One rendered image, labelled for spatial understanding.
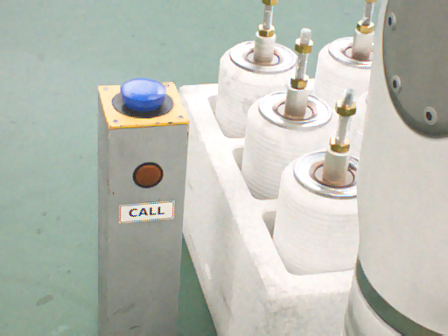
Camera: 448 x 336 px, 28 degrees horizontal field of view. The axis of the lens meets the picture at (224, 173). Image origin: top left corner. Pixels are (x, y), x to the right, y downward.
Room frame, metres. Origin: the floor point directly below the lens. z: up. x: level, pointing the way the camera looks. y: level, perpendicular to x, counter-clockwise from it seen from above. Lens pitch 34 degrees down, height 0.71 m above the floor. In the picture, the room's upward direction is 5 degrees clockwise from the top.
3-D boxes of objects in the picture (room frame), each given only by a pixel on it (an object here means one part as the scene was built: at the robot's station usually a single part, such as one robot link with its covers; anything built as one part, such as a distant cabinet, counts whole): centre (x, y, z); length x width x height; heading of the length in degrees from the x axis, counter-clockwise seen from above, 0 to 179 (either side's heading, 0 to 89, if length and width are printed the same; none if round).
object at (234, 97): (0.93, -0.03, 0.16); 0.10 x 0.10 x 0.18
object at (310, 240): (0.70, -0.10, 0.16); 0.10 x 0.10 x 0.18
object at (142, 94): (0.69, 0.08, 0.32); 0.04 x 0.04 x 0.02
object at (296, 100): (0.81, -0.07, 0.26); 0.02 x 0.02 x 0.03
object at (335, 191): (0.70, -0.10, 0.25); 0.08 x 0.08 x 0.01
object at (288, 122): (0.81, -0.07, 0.25); 0.08 x 0.08 x 0.01
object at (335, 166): (0.70, -0.10, 0.26); 0.02 x 0.02 x 0.03
